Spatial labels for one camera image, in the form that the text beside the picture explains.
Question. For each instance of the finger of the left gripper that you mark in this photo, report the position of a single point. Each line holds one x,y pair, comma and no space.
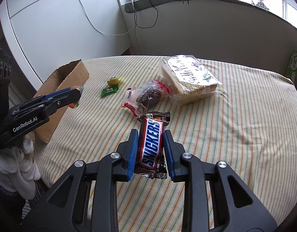
48,108
59,95

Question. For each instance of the green shopping bag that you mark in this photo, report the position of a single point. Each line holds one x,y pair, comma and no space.
291,69

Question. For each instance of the red white small packet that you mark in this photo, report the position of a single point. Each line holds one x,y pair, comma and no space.
130,101

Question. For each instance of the small dark green packet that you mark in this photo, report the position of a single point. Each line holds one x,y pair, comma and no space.
109,90

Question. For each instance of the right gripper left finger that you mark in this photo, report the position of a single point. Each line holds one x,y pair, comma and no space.
128,153

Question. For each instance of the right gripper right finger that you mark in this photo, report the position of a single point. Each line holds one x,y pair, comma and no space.
173,151

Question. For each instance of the striped tablecloth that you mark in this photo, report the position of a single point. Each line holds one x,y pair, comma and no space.
252,126

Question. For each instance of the wafer biscuit pack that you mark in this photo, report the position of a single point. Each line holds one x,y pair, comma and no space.
187,79

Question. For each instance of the white fluffy cloth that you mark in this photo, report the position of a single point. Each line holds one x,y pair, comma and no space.
18,169

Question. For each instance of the white cabinet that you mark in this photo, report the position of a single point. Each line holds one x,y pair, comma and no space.
42,35

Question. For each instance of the Snickers bar English label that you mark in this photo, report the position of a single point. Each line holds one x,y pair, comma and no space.
150,159

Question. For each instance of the brown cardboard box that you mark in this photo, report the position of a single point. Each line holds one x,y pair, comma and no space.
69,76

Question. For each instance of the small figurine on sill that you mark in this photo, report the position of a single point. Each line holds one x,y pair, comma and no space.
260,3

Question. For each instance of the yellow green jelly cup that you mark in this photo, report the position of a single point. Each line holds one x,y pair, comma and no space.
115,80

